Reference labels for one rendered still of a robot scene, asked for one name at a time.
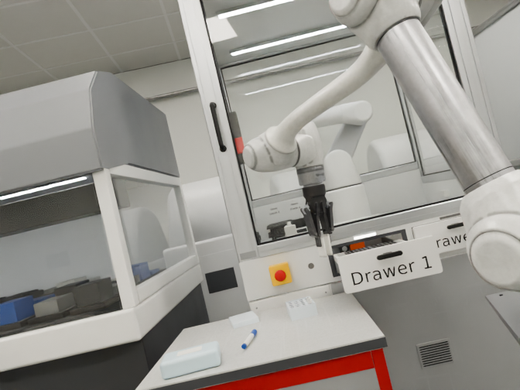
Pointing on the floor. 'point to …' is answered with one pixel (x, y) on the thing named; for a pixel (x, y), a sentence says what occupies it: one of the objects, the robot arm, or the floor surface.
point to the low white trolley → (288, 352)
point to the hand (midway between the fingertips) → (324, 245)
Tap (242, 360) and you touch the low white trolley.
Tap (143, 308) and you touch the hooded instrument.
